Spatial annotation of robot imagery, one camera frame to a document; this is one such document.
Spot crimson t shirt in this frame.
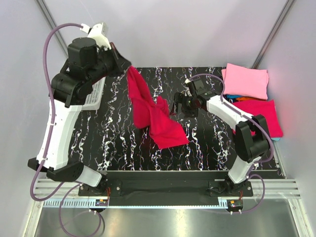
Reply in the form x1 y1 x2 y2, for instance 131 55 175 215
232 99 284 139
127 66 189 149

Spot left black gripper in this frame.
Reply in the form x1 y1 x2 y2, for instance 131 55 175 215
87 41 132 84

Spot folded blue t shirt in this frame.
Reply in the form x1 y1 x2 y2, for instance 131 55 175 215
226 95 240 99

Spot black marble pattern mat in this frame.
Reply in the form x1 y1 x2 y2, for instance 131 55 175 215
50 67 284 178

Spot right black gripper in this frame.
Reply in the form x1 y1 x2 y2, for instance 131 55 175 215
169 92 198 119

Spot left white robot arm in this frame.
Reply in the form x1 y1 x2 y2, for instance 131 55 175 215
28 36 131 196

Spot white plastic basket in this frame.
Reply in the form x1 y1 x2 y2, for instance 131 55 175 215
82 77 106 111

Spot folded pink t shirt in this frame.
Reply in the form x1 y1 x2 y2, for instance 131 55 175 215
221 63 269 100

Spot folded orange t shirt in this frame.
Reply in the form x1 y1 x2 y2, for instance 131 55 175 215
236 97 249 101

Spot aluminium frame rail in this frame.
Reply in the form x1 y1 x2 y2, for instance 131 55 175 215
33 179 302 198

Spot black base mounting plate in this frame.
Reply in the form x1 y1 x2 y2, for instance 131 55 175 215
79 171 253 208

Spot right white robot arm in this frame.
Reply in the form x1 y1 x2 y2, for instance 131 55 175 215
171 78 274 196

